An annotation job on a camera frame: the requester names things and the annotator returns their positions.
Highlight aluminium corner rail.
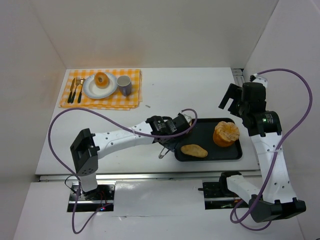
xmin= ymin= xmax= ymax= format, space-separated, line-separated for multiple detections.
xmin=231 ymin=68 xmax=246 ymax=87

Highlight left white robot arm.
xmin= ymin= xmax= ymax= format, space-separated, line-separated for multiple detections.
xmin=70 ymin=113 xmax=192 ymax=200

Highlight black handled knife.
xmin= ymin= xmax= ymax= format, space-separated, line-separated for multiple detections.
xmin=67 ymin=78 xmax=76 ymax=104

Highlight black handled spoon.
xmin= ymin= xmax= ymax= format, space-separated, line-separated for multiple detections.
xmin=77 ymin=78 xmax=86 ymax=104

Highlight yellow checkered cloth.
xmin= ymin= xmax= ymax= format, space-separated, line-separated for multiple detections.
xmin=58 ymin=68 xmax=142 ymax=110

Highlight tall sugared pastry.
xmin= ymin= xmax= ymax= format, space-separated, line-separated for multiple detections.
xmin=213 ymin=121 xmax=240 ymax=148

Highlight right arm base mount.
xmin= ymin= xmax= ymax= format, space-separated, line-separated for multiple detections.
xmin=198 ymin=171 xmax=241 ymax=210

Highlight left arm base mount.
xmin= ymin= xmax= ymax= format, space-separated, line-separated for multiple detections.
xmin=64 ymin=175 xmax=116 ymax=213

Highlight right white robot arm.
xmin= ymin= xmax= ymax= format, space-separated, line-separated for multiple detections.
xmin=218 ymin=81 xmax=307 ymax=223

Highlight oval flat bread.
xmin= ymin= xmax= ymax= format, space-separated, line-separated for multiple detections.
xmin=180 ymin=144 xmax=208 ymax=158

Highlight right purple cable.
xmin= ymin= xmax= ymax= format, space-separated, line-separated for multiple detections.
xmin=229 ymin=67 xmax=314 ymax=231

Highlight aluminium front rail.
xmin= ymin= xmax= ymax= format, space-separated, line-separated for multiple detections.
xmin=39 ymin=170 xmax=261 ymax=182

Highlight black handled fork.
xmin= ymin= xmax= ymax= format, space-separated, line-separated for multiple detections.
xmin=69 ymin=77 xmax=81 ymax=104

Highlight purple mug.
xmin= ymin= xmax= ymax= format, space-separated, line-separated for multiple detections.
xmin=116 ymin=75 xmax=132 ymax=97

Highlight ring donut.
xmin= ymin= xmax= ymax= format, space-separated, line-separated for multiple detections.
xmin=94 ymin=72 xmax=109 ymax=89

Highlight purple cable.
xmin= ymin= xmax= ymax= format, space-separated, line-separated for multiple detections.
xmin=229 ymin=67 xmax=314 ymax=231
xmin=47 ymin=107 xmax=198 ymax=235

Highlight metal tongs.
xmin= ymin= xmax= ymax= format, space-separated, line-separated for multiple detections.
xmin=158 ymin=147 xmax=170 ymax=159

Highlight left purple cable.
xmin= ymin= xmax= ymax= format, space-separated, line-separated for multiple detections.
xmin=47 ymin=107 xmax=198 ymax=235

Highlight white plate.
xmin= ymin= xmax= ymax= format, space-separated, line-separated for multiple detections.
xmin=83 ymin=72 xmax=118 ymax=100

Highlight black tray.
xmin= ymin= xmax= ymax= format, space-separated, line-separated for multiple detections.
xmin=174 ymin=117 xmax=243 ymax=162

